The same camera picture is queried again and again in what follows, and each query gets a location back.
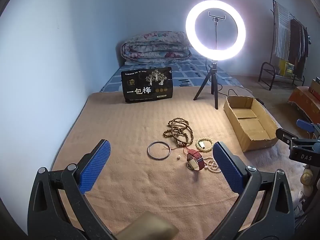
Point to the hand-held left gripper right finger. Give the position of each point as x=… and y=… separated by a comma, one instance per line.
x=228, y=167

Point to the black clothes rack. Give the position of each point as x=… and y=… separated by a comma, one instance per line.
x=273, y=12

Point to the black tripod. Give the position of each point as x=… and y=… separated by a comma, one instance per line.
x=213, y=80

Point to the person's right hand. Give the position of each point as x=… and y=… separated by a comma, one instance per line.
x=307, y=178

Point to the person's left hand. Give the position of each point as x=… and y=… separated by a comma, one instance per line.
x=147, y=226

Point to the striped hanging cloth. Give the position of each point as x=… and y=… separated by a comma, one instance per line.
x=282, y=30

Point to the folded floral quilt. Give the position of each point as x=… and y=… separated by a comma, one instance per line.
x=155, y=45

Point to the cardboard box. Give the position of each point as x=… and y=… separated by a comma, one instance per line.
x=250, y=127

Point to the black snack bag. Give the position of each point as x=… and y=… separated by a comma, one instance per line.
x=147, y=90

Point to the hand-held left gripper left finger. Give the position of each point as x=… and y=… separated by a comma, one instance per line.
x=96, y=162

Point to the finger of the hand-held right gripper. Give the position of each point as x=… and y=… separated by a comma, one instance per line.
x=305, y=125
x=285, y=133

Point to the blue patterned bedsheet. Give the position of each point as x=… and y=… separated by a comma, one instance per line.
x=192, y=72

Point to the dark hanging clothes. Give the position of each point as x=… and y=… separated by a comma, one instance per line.
x=297, y=42

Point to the yellow box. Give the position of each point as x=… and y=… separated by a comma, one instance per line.
x=287, y=67

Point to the phone holder on gooseneck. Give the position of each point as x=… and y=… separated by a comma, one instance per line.
x=216, y=16

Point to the orange wooden cabinet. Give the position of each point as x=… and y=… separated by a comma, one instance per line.
x=305, y=100

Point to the silver bangle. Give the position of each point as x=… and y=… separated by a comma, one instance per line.
x=148, y=152

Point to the brown box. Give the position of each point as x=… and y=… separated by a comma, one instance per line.
x=315, y=86

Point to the black metal shoe rack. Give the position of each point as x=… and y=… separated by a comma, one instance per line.
x=260, y=75

